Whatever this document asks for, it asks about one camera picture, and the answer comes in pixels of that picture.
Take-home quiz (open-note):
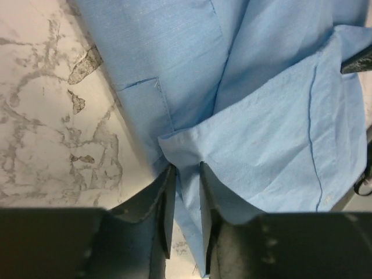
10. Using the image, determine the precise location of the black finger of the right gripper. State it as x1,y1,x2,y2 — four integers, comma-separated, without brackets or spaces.
341,45,372,74

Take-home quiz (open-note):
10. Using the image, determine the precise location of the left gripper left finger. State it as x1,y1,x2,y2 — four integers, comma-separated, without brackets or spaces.
1,166,176,278

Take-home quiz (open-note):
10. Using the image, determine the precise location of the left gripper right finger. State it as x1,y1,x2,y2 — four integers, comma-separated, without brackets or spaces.
199,162,371,278

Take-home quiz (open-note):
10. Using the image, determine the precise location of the blue long sleeve shirt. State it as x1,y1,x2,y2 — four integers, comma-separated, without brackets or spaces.
77,1,371,277

